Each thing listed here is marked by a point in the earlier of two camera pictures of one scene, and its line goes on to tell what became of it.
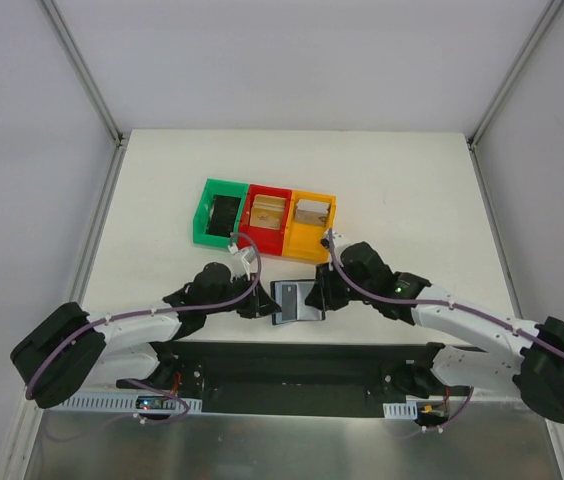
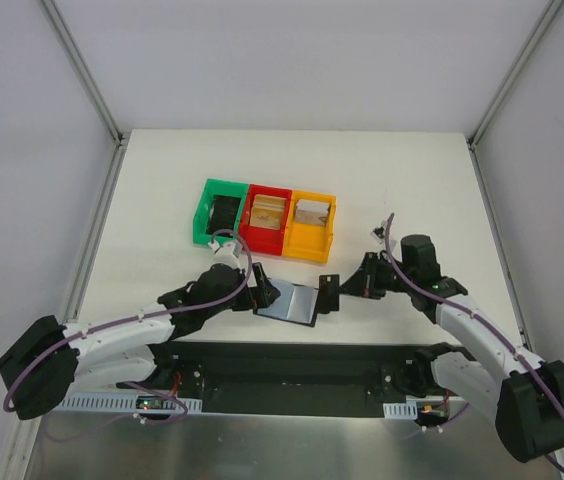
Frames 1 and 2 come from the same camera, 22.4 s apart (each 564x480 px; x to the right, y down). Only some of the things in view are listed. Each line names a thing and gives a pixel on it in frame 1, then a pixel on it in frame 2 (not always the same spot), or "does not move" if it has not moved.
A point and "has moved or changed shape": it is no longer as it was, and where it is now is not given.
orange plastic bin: (310, 216) does not move
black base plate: (298, 378) does not move
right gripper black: (325, 288) → (368, 275)
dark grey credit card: (289, 302) has moved or changed shape
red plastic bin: (264, 218) does not move
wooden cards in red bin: (267, 211) does not move
